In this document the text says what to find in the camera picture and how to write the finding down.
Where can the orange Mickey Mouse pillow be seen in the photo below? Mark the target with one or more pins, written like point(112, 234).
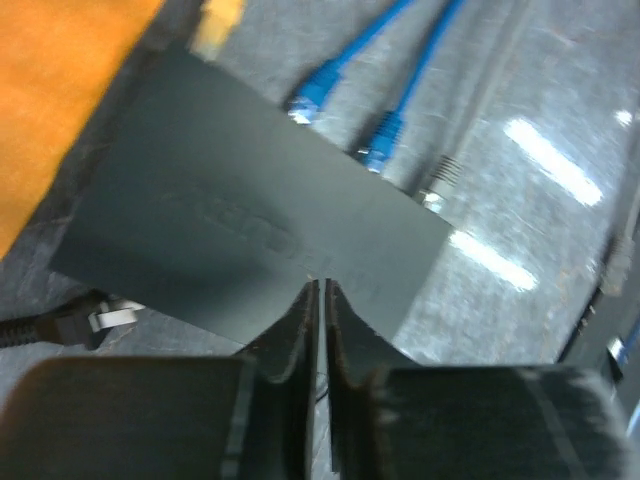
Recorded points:
point(57, 60)

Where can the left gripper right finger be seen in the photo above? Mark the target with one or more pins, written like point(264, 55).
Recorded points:
point(391, 418)

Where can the black network switch box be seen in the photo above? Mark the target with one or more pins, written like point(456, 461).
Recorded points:
point(214, 208)

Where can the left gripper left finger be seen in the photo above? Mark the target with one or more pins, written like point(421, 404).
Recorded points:
point(245, 416)

